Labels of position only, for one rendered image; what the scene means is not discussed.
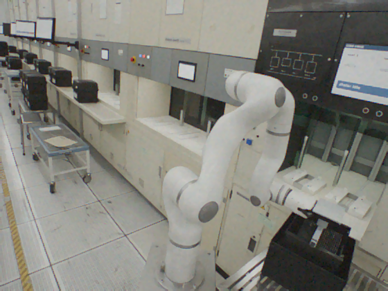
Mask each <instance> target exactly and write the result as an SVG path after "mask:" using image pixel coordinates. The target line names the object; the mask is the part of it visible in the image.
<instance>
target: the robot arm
mask: <svg viewBox="0 0 388 291"><path fill-rule="evenodd" d="M225 88H226V91H227V93H228V94H229V95H230V96H231V97H232V98H233V99H234V100H237V101H240V102H242V103H244V104H243V105H242V106H240V107H239V108H238V109H235V110H234V111H232V112H229V113H227V114H225V115H223V116H221V117H220V118H219V119H218V121H217V122H216V124H215V126H214V127H213V129H212V130H211V132H210V133H209V135H208V137H207V139H206V141H205V144H204V147H203V149H202V168H201V172H200V176H198V175H197V174H196V173H195V172H194V171H192V170H191V169H190V168H186V167H183V166H178V167H174V168H171V169H170V170H169V171H168V172H167V173H166V175H165V177H164V180H163V183H162V189H163V197H164V204H165V208H166V213H167V217H168V224H169V230H168V242H167V249H166V255H165V256H164V257H162V258H161V259H160V260H159V261H158V263H157V265H156V272H155V274H156V277H157V281H158V283H159V284H160V286H161V287H162V288H164V289H165V290H167V291H195V290H196V289H198V288H199V287H200V285H201V284H202V282H203V280H204V267H203V265H202V264H201V262H200V261H199V260H198V255H199V251H200V245H201V240H202V232H203V226H202V223H206V222H208V221H210V220H212V219H213V218H214V217H215V215H216V214H217V212H218V211H219V209H220V206H221V204H222V197H223V194H224V185H225V180H226V175H227V170H228V167H229V164H230V162H231V159H232V157H233V155H234V152H235V151H236V149H237V148H238V146H239V145H240V143H241V141H242V140H243V139H244V137H245V136H246V135H247V133H248V132H249V131H250V130H252V129H253V128H255V127H256V126H258V125H260V124H261V123H263V122H265V121H267V125H266V130H265V138H264V143H263V151H262V154H261V158H260V160H259V161H258V163H257V164H256V167H255V169H254V171H253V174H252V178H251V179H250V182H249V186H248V189H249V201H250V203H251V204H253V206H255V207H262V206H264V205H265V204H266V203H267V202H268V201H272V202H274V203H276V204H278V205H280V206H285V207H286V208H287V209H289V210H290V211H292V212H295V213H296V214H298V215H300V216H301V217H305V218H309V217H314V218H316V219H318V218H319V219H321V220H323V221H325V222H327V223H329V222H330V219H329V218H326V217H324V216H321V215H319V214H318V213H314V212H312V210H313V209H314V207H315V205H316V204H317V200H316V199H315V198H313V197H310V196H308V195H306V194H303V193H300V192H296V191H293V190H292V189H290V187H289V186H287V185H285V184H284V185H283V184H280V183H278V182H276V181H274V180H273V179H274V177H275V175H276V174H277V172H278V170H279V168H280V167H281V164H282V162H283V160H284V158H285V153H286V150H287V146H288V141H289V138H290V129H291V125H292V119H293V116H294V109H295V103H294V97H293V95H292V94H291V93H290V92H289V91H288V90H287V89H286V88H285V87H284V86H283V84H282V83H281V82H280V81H279V80H277V79H275V78H272V77H269V76H264V75H261V74H257V73H251V72H246V71H237V72H234V73H231V74H230V75H229V76H228V78H227V81H226V83H225Z"/></svg>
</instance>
